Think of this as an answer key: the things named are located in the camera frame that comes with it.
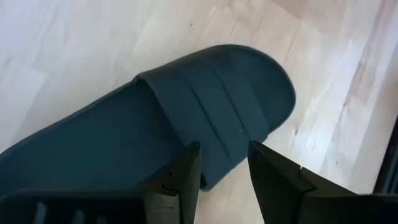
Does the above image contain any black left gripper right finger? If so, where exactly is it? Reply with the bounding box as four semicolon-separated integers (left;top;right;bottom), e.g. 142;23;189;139
248;140;398;224

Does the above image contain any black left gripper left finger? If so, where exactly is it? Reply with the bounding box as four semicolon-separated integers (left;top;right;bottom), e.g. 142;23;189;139
0;141;201;224

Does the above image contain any black rubber slide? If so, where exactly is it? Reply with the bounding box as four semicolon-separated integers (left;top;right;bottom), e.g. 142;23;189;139
0;44;297;200

